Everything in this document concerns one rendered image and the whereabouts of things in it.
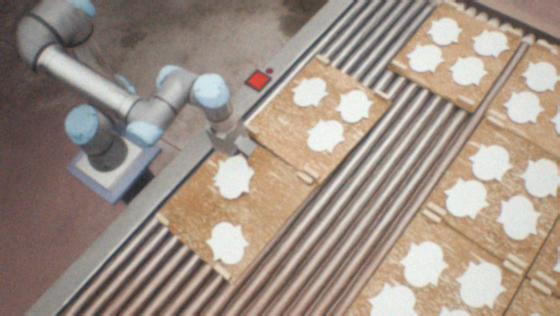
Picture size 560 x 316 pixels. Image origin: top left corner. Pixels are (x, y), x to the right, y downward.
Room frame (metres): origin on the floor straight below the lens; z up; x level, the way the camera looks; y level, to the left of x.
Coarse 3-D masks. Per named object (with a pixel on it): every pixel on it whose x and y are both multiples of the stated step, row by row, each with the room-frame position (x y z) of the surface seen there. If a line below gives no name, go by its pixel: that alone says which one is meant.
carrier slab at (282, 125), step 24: (312, 72) 1.06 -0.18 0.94; (336, 72) 1.03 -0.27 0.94; (288, 96) 0.97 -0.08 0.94; (336, 96) 0.93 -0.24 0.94; (264, 120) 0.89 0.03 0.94; (288, 120) 0.87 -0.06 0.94; (312, 120) 0.85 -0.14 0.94; (336, 120) 0.83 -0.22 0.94; (360, 120) 0.81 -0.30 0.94; (264, 144) 0.79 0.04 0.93; (288, 144) 0.77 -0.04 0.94; (312, 168) 0.66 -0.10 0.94
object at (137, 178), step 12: (120, 132) 1.02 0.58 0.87; (144, 156) 0.89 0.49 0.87; (156, 156) 0.88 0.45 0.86; (72, 168) 0.90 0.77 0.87; (132, 168) 0.85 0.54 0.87; (144, 168) 0.84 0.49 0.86; (84, 180) 0.84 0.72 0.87; (132, 180) 0.80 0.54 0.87; (144, 180) 0.87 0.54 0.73; (96, 192) 0.78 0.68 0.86; (108, 192) 0.77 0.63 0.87; (120, 192) 0.76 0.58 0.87; (132, 192) 0.83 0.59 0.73
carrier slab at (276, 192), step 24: (216, 168) 0.74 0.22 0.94; (264, 168) 0.70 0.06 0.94; (288, 168) 0.68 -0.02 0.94; (192, 192) 0.67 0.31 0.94; (216, 192) 0.65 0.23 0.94; (264, 192) 0.61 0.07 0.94; (288, 192) 0.60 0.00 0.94; (168, 216) 0.60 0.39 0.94; (192, 216) 0.58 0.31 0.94; (216, 216) 0.57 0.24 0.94; (240, 216) 0.55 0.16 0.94; (264, 216) 0.53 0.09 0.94; (288, 216) 0.52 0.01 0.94; (192, 240) 0.50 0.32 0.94; (264, 240) 0.45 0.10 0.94; (240, 264) 0.40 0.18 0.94
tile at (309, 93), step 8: (304, 80) 1.02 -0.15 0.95; (312, 80) 1.01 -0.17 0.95; (320, 80) 1.00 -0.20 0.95; (296, 88) 0.99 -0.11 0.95; (304, 88) 0.98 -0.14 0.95; (312, 88) 0.98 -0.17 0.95; (320, 88) 0.97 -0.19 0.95; (296, 96) 0.96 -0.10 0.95; (304, 96) 0.95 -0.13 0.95; (312, 96) 0.94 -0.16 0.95; (320, 96) 0.93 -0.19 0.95; (296, 104) 0.92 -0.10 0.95; (304, 104) 0.91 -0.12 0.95; (312, 104) 0.91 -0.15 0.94
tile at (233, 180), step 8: (224, 168) 0.71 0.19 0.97; (232, 168) 0.71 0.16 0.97; (240, 168) 0.70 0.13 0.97; (224, 176) 0.69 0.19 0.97; (232, 176) 0.68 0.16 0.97; (240, 176) 0.67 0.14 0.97; (248, 176) 0.67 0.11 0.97; (216, 184) 0.66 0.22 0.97; (224, 184) 0.66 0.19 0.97; (232, 184) 0.65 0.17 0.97; (240, 184) 0.65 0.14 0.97; (248, 184) 0.64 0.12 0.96; (224, 192) 0.63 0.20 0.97; (232, 192) 0.62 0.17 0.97; (240, 192) 0.62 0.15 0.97; (248, 192) 0.61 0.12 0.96
